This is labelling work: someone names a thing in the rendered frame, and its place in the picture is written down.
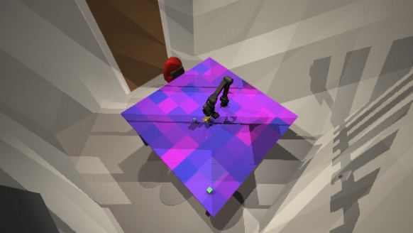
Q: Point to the yellow bar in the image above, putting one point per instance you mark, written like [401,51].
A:
[206,118]

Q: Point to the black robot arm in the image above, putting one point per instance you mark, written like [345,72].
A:
[212,99]

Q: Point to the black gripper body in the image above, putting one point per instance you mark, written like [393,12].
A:
[215,114]

